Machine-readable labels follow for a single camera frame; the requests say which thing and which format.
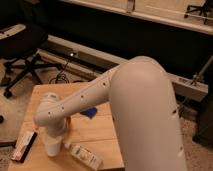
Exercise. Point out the white ceramic cup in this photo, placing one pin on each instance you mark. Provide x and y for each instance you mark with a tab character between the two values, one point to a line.
52	149

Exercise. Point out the black office chair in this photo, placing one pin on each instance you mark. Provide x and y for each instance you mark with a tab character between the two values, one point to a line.
18	46

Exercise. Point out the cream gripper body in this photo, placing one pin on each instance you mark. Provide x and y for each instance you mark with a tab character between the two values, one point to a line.
53	140

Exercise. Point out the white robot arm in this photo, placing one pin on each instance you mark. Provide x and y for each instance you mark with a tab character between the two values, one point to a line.
143	107

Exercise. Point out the brown ceramic bowl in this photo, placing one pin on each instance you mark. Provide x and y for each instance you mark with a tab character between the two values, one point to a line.
68	121

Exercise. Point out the white plastic bottle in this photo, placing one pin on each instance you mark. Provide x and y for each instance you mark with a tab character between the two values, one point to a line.
84	156

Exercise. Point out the red white box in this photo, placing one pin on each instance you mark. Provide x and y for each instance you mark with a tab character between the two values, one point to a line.
24	146

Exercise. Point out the white baseboard rail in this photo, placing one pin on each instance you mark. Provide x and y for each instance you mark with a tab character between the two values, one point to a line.
57	48

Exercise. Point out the blue sponge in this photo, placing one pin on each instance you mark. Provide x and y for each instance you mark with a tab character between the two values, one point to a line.
90	113

